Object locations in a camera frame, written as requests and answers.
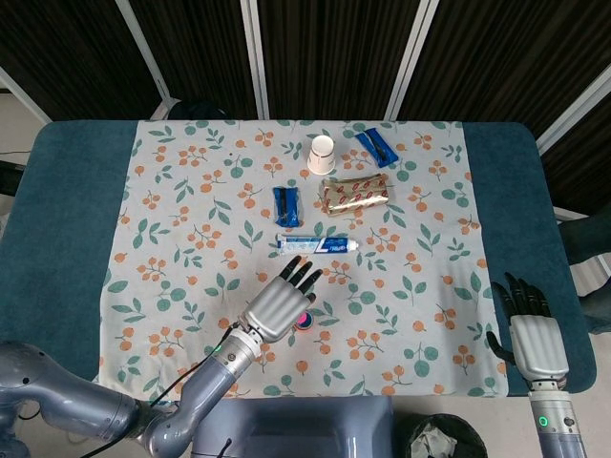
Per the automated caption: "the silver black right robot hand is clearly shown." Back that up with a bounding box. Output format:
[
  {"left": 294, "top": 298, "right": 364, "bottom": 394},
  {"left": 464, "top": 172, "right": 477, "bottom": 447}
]
[{"left": 486, "top": 271, "right": 572, "bottom": 382}]

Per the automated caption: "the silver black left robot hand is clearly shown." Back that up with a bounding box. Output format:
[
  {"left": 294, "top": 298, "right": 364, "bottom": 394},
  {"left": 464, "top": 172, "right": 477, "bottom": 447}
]
[{"left": 242, "top": 255, "right": 325, "bottom": 343}]

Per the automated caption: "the blue white toothpaste tube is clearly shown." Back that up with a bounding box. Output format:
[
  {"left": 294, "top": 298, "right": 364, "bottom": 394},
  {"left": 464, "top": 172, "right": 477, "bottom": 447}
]
[{"left": 276, "top": 233, "right": 360, "bottom": 257}]

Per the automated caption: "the blue snack packet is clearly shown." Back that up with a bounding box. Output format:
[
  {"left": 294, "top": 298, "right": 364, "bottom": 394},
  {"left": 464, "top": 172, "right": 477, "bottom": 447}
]
[
  {"left": 354, "top": 129, "right": 399, "bottom": 169},
  {"left": 272, "top": 186, "right": 303, "bottom": 227}
]

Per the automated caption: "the grey-blue robot torso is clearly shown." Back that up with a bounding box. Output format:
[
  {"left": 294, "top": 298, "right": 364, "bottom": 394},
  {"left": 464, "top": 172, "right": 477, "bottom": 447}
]
[{"left": 190, "top": 398, "right": 407, "bottom": 458}]

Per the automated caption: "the floral leaf print tablecloth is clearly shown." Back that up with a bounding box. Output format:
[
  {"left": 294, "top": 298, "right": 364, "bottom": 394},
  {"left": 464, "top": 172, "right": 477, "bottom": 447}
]
[{"left": 85, "top": 118, "right": 510, "bottom": 401}]

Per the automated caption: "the gold foil wrapped package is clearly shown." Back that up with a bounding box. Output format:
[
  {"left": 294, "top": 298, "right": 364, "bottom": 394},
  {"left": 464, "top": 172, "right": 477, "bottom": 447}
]
[{"left": 319, "top": 174, "right": 390, "bottom": 217}]

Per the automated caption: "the white paper cup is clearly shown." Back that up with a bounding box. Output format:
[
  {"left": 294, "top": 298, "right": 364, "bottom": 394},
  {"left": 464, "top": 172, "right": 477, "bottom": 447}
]
[{"left": 306, "top": 135, "right": 335, "bottom": 176}]

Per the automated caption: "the black bag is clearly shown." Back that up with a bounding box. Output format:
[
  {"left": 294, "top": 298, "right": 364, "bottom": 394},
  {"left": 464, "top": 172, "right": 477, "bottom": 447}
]
[{"left": 166, "top": 98, "right": 229, "bottom": 121}]

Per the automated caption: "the teal table cover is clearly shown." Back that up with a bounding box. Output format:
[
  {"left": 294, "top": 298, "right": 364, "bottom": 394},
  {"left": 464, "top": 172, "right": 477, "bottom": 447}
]
[{"left": 0, "top": 118, "right": 598, "bottom": 395}]

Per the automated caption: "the black box device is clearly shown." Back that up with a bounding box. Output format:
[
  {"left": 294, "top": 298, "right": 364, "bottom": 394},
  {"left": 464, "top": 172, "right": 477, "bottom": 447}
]
[{"left": 0, "top": 160, "right": 26, "bottom": 197}]

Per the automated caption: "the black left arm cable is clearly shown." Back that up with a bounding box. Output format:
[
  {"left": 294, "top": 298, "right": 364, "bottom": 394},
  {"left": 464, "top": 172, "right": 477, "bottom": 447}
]
[{"left": 147, "top": 323, "right": 240, "bottom": 409}]

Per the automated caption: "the white screen frame post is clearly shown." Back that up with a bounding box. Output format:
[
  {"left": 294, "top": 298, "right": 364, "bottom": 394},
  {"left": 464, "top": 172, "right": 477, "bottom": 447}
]
[
  {"left": 114, "top": 0, "right": 172, "bottom": 104},
  {"left": 240, "top": 0, "right": 272, "bottom": 120},
  {"left": 385, "top": 0, "right": 439, "bottom": 120},
  {"left": 534, "top": 75, "right": 611, "bottom": 147},
  {"left": 0, "top": 65, "right": 53, "bottom": 123}
]

